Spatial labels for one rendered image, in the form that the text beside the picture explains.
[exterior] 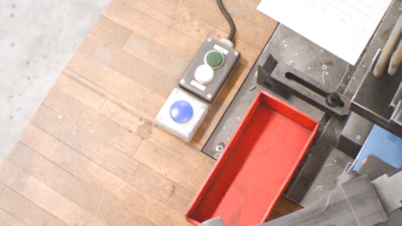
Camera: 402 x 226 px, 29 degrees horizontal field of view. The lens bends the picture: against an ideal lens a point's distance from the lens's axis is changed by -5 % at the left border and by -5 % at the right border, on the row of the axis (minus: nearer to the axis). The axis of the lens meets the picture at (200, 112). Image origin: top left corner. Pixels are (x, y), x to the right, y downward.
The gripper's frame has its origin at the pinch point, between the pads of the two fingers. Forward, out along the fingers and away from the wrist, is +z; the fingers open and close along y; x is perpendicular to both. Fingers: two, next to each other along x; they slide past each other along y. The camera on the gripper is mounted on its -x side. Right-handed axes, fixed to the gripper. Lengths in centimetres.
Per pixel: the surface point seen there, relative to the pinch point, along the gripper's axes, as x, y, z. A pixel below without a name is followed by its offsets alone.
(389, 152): -0.3, 4.6, 4.2
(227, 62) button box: 32.1, 3.2, 11.6
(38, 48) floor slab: 102, -36, 99
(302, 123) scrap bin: 15.4, 0.2, 10.9
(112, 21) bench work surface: 55, 0, 14
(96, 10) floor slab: 93, -18, 108
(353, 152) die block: 4.9, 0.6, 9.0
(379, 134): 2.6, 6.3, 5.0
